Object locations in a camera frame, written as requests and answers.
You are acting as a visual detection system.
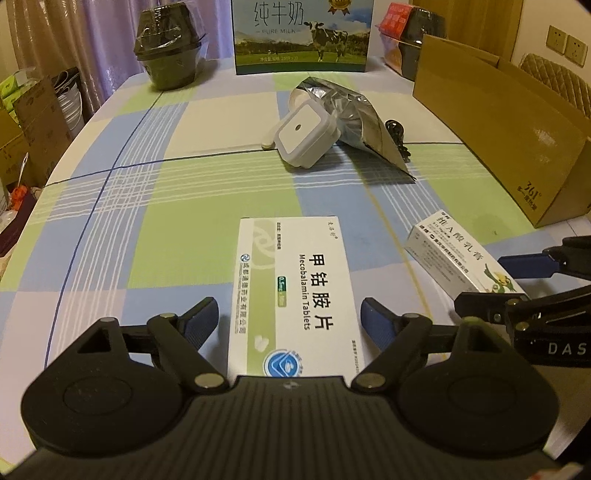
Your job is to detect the white ointment box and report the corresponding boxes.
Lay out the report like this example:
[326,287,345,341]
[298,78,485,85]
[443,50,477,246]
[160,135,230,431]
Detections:
[405,210,524,300]

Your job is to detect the white square plastic container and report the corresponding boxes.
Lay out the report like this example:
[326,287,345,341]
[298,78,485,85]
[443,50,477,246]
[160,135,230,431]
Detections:
[274,100,341,169]

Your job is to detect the black cable bundle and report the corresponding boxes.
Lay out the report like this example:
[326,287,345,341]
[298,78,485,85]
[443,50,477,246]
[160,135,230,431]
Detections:
[383,118,412,163]

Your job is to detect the double wall socket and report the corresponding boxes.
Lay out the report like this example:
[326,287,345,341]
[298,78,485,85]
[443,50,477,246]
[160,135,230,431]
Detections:
[546,25,588,67]

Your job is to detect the cardboard boxes beside table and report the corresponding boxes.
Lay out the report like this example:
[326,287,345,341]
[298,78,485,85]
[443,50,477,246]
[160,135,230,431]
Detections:
[1,69,84,187]

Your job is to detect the white speckled spoon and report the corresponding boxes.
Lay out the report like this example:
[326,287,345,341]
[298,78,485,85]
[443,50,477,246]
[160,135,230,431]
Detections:
[260,88,310,150]

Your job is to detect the wooden door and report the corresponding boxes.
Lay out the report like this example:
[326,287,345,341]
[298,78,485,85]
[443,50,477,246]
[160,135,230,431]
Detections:
[411,0,524,61]

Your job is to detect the left black wrapped bowl stack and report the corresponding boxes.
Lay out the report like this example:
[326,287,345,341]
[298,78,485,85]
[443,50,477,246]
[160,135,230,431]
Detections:
[134,2,202,91]

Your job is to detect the white mecobalamin tablet box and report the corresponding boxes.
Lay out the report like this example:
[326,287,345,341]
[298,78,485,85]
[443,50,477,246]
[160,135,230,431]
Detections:
[228,216,366,382]

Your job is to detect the purple curtain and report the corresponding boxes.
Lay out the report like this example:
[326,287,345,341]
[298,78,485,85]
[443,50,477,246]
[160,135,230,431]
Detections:
[1,1,233,115]

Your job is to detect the right black wrapped bowl stack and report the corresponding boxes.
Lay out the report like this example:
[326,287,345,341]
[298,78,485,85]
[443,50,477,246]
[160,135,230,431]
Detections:
[378,2,446,81]

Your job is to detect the silver foil pouch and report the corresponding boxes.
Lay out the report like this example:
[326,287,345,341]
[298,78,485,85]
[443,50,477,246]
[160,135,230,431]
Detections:
[290,77,416,182]

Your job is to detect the blue milk carton box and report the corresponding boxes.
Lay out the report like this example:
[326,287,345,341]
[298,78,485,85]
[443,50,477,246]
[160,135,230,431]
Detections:
[231,0,374,75]

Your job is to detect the open cardboard box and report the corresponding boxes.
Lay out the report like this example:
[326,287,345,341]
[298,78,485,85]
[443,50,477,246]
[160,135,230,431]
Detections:
[413,35,590,227]

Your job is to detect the quilted brown chair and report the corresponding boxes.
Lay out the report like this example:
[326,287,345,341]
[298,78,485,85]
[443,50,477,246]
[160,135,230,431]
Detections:
[512,53,590,138]

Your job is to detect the black wrapped bowl stack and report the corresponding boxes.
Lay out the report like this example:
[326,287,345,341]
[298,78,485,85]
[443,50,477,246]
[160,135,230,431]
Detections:
[378,2,446,81]
[134,2,202,91]

